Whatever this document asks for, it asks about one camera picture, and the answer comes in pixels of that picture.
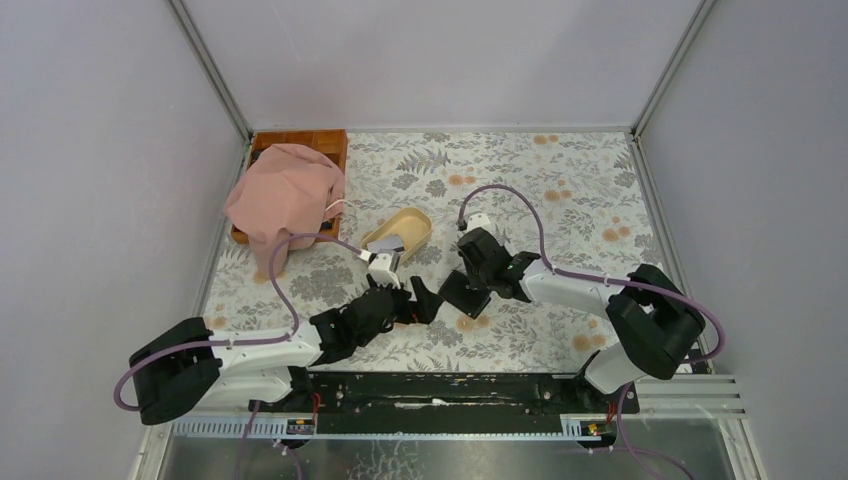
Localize grey striped credit card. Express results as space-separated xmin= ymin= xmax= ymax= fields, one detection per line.
xmin=366 ymin=233 xmax=406 ymax=254

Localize black card holder wallet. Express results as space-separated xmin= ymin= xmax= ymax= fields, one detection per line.
xmin=438 ymin=270 xmax=491 ymax=319

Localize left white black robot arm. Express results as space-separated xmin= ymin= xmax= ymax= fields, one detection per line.
xmin=129 ymin=276 xmax=444 ymax=425

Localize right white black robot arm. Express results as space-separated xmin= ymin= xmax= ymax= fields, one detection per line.
xmin=457 ymin=227 xmax=706 ymax=412

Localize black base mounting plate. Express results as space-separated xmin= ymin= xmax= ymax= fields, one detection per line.
xmin=248 ymin=371 xmax=640 ymax=421

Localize beige oval tray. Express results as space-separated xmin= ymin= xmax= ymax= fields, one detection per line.
xmin=360 ymin=207 xmax=432 ymax=264

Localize pink cloth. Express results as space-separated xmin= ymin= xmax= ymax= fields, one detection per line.
xmin=224 ymin=143 xmax=346 ymax=278

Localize wooden compartment box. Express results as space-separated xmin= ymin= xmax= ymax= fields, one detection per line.
xmin=233 ymin=130 xmax=348 ymax=246

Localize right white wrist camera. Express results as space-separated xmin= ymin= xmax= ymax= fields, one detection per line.
xmin=457 ymin=213 xmax=494 ymax=232

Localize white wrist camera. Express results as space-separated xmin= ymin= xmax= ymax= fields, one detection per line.
xmin=457 ymin=213 xmax=494 ymax=232
xmin=359 ymin=250 xmax=402 ymax=288

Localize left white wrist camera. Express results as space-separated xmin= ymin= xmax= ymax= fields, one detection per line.
xmin=359 ymin=250 xmax=402 ymax=288

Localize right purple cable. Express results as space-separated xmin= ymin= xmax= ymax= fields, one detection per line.
xmin=457 ymin=183 xmax=727 ymax=364

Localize aluminium front rail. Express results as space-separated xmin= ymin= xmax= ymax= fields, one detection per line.
xmin=173 ymin=411 xmax=602 ymax=446

